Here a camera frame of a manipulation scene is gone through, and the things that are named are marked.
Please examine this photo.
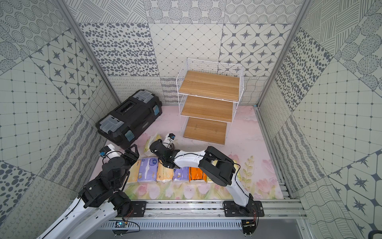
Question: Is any purple tissue pack shelf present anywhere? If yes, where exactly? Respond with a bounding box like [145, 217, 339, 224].
[173, 167, 190, 183]
[137, 157, 158, 183]

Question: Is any green circuit board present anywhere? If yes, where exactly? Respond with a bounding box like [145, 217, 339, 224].
[115, 221, 126, 228]

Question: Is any orange tissue pack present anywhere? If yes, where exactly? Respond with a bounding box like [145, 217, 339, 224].
[189, 167, 207, 183]

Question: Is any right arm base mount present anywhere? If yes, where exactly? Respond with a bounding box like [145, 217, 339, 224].
[222, 200, 265, 217]

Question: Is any black plastic toolbox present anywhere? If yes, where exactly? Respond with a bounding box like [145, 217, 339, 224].
[95, 89, 162, 149]

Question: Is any yellow tissue pack top shelf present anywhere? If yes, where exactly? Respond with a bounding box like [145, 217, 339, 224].
[127, 160, 141, 184]

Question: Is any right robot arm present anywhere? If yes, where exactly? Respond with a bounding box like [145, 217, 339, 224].
[149, 139, 253, 207]

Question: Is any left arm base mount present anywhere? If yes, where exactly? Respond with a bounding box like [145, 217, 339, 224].
[125, 201, 147, 218]

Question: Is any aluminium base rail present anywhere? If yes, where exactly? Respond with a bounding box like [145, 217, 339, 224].
[61, 182, 308, 222]

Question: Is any yellow tissue pack shelf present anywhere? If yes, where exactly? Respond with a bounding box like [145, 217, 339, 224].
[156, 164, 174, 183]
[127, 160, 141, 184]

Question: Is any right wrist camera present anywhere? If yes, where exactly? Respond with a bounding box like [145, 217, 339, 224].
[163, 133, 176, 144]

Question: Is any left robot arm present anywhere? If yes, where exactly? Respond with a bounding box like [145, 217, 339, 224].
[39, 144, 139, 239]

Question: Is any purple tissue pack top shelf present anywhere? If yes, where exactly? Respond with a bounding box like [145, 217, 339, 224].
[137, 157, 158, 183]

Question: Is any white wire wooden shelf rack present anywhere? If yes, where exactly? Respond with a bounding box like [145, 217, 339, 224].
[176, 58, 244, 144]

